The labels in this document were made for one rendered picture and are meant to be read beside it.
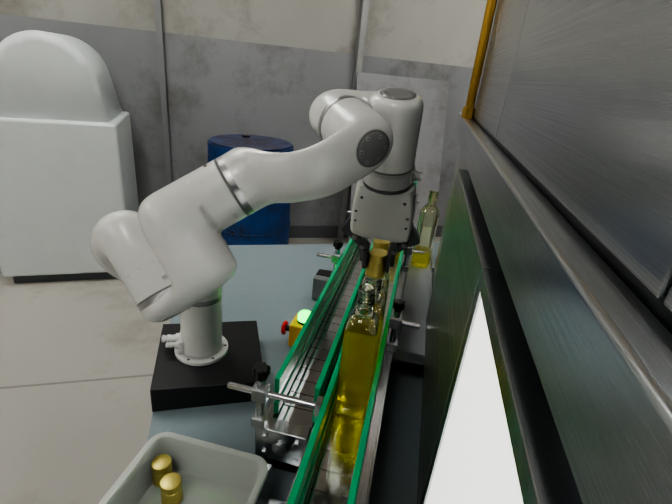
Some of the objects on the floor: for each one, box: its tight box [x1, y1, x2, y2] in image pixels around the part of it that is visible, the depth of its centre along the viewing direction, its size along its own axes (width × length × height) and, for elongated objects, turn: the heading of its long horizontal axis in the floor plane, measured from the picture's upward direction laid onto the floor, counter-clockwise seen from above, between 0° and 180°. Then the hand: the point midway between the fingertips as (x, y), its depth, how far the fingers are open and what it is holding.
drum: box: [207, 134, 294, 245], centre depth 323 cm, size 65×63×95 cm
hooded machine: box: [0, 30, 139, 283], centre depth 277 cm, size 79×69×152 cm
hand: (377, 257), depth 74 cm, fingers closed on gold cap, 3 cm apart
